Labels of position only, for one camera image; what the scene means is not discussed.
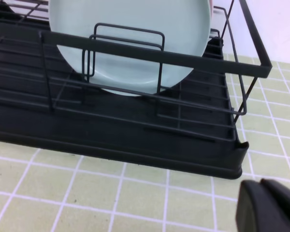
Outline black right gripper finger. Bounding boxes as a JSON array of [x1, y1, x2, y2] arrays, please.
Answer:
[[235, 179, 290, 232]]

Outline black drip tray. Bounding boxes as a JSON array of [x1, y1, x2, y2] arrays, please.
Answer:
[[0, 0, 249, 179]]

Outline light green plate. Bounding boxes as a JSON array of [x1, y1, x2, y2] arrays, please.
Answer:
[[49, 0, 211, 96]]

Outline black wire dish rack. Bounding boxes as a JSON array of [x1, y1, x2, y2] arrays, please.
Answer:
[[37, 0, 272, 116]]

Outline pink plate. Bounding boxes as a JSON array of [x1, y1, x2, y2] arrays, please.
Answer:
[[209, 0, 214, 17]]

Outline green checkered tablecloth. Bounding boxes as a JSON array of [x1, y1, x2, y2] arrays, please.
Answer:
[[0, 61, 290, 232]]

